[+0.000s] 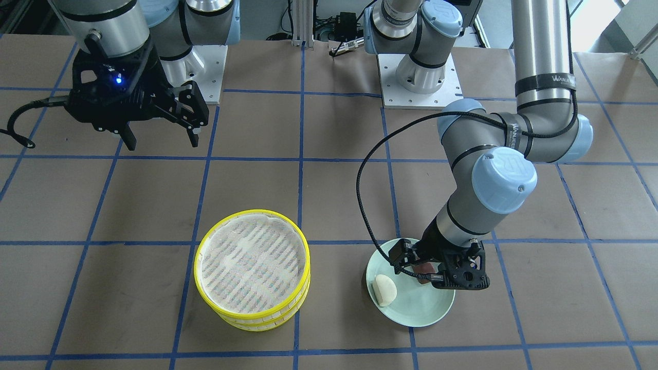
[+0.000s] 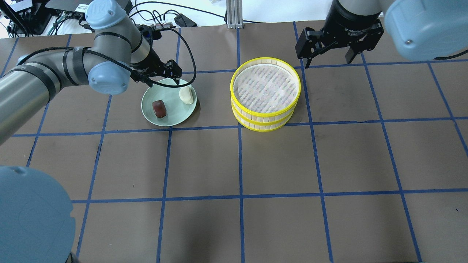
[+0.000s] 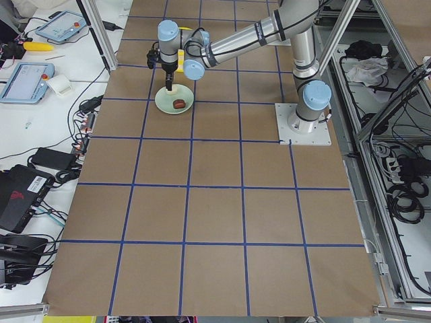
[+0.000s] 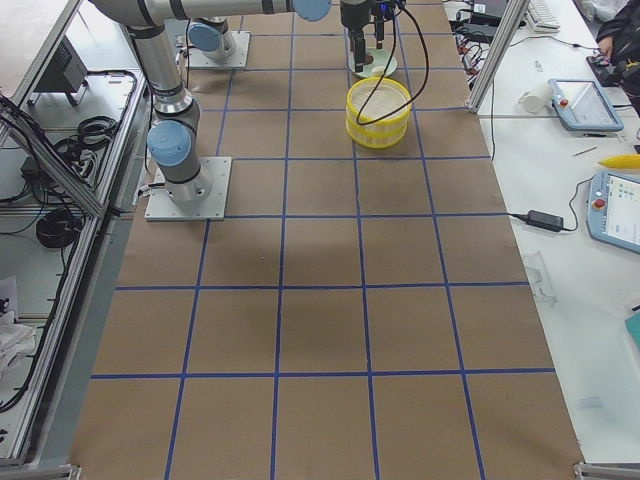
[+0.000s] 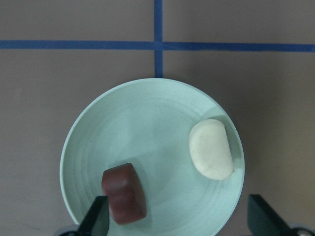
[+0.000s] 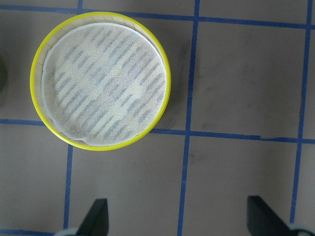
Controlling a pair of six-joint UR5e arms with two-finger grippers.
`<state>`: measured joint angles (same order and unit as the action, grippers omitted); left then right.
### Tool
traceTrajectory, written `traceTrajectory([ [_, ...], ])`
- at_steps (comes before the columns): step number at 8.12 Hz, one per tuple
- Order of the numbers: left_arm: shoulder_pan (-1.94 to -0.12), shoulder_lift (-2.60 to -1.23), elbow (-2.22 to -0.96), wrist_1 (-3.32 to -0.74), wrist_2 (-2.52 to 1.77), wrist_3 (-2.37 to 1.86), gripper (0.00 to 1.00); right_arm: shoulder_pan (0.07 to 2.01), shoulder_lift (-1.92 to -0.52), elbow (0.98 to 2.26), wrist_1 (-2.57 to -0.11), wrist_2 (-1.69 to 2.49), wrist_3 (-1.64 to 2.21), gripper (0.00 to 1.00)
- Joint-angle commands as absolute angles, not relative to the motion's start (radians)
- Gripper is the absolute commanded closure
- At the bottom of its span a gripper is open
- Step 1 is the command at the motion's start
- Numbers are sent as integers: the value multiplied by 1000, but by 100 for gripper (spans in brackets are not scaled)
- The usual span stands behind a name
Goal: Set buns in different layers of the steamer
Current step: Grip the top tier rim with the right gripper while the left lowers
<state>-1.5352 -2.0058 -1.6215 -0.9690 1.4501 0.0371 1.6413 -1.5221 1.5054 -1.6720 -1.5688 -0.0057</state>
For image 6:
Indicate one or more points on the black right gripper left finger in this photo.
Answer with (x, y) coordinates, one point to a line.
(96, 222)

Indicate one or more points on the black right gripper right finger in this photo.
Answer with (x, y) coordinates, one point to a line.
(263, 221)

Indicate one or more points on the yellow bamboo steamer top tier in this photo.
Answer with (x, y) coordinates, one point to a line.
(55, 35)

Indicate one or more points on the white mesh steamer liner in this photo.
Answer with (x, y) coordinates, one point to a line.
(103, 84)

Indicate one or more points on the mint green plate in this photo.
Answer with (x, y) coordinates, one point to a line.
(2, 75)

